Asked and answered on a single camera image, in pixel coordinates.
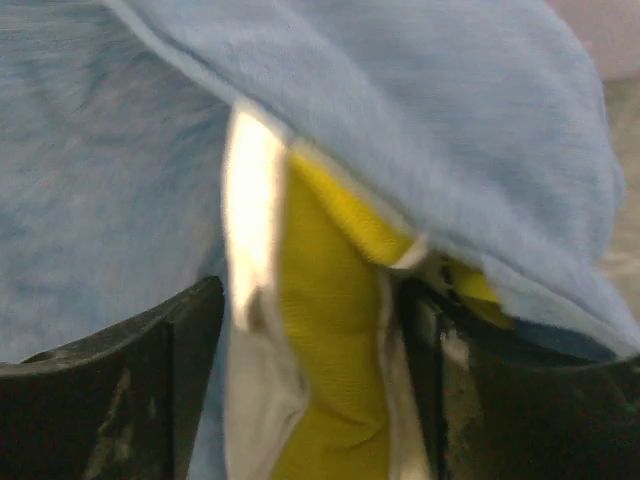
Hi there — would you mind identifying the white pillow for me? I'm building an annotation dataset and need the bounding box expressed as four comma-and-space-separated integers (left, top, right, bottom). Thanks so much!
219, 99, 516, 480

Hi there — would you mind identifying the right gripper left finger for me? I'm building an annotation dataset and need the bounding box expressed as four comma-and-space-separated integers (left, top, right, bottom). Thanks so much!
1, 277, 223, 480

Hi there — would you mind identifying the blue pillowcase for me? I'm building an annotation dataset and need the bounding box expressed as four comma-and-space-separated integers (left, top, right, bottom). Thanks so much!
1, 1, 639, 479

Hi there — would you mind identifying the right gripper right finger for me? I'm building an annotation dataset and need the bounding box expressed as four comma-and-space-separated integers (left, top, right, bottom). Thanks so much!
399, 279, 639, 479

